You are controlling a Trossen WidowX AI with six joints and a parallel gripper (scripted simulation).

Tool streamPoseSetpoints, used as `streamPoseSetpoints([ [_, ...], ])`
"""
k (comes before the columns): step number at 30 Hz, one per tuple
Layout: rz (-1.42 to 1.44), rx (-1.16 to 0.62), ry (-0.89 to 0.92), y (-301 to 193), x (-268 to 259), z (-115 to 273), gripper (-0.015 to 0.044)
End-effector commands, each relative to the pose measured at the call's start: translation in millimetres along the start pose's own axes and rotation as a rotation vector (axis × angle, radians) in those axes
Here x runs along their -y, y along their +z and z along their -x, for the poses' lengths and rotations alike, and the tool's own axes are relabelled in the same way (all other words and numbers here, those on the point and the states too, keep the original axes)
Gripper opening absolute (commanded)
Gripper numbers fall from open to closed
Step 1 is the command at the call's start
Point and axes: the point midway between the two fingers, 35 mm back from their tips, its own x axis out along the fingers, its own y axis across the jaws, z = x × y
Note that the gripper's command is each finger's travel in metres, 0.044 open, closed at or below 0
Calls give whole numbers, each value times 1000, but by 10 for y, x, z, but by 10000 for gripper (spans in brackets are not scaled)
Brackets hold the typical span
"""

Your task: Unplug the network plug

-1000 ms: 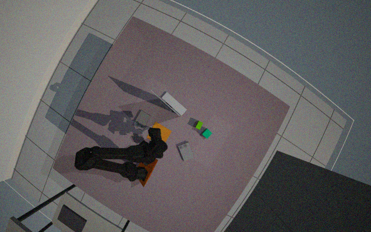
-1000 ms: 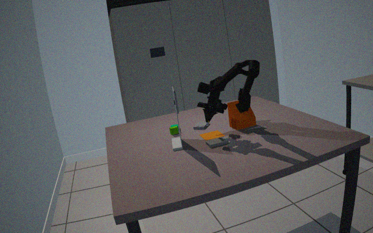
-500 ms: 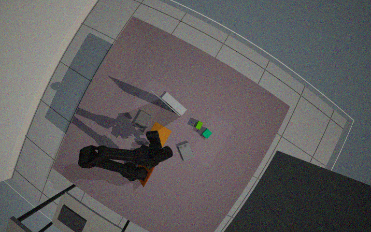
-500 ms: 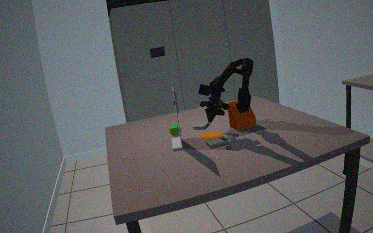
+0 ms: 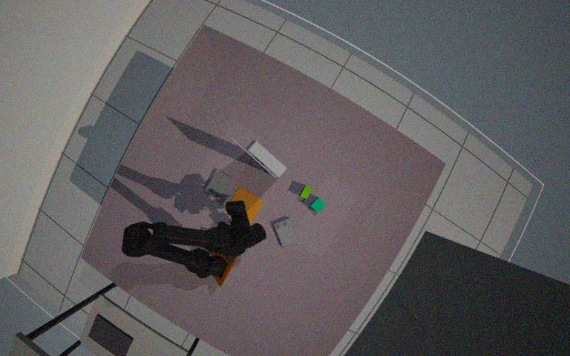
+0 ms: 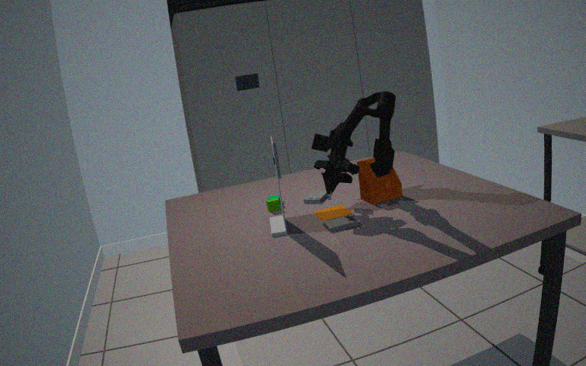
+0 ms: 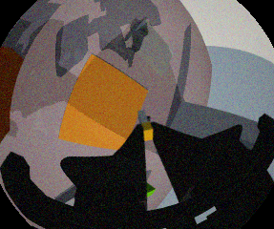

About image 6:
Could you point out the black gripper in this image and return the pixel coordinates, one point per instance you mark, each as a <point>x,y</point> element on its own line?
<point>333,176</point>

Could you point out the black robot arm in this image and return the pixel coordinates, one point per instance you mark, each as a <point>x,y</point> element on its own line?
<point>339,138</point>

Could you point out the green cube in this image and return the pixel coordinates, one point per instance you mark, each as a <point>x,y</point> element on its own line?
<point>273,204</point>

